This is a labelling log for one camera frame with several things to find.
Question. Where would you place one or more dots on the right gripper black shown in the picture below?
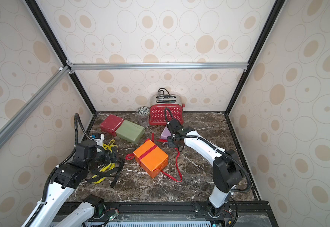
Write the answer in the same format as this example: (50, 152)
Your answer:
(172, 142)

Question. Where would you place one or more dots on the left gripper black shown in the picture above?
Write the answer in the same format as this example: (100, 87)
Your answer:
(109, 156)

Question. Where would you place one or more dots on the purple gift box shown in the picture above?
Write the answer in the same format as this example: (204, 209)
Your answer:
(165, 134)

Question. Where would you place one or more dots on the red ribbon bow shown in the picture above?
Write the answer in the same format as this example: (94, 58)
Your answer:
(131, 156)

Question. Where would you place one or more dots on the yellow ribbon of red box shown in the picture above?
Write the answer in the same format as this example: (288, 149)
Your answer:
(109, 147)

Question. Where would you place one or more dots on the orange gift box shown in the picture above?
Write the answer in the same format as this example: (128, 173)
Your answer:
(151, 158)

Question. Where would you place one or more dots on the black printed ribbon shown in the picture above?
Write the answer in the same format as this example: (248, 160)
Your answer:
(114, 173)

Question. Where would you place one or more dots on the red gift box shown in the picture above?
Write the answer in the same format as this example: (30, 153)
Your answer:
(111, 124)

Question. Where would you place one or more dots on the green gift box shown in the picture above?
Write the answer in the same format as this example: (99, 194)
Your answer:
(130, 131)

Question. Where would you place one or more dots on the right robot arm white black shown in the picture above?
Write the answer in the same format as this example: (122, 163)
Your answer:
(228, 174)

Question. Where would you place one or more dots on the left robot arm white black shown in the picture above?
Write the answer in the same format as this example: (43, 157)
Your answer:
(60, 184)

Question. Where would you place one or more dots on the red polka dot toaster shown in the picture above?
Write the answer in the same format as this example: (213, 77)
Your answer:
(164, 108)

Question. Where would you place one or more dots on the clear plastic cup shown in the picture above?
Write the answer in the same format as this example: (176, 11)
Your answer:
(144, 120)

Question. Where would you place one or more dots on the patterned ceramic bowl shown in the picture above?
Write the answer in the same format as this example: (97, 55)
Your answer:
(143, 111)

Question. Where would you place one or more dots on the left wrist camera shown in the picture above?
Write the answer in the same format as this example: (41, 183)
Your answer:
(98, 138)

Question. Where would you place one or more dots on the horizontal aluminium frame bar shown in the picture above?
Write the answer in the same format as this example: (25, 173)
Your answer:
(160, 66)

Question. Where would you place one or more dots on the left aluminium frame bar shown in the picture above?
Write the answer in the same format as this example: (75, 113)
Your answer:
(22, 115)

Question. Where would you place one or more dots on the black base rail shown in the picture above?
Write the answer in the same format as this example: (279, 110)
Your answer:
(199, 209)

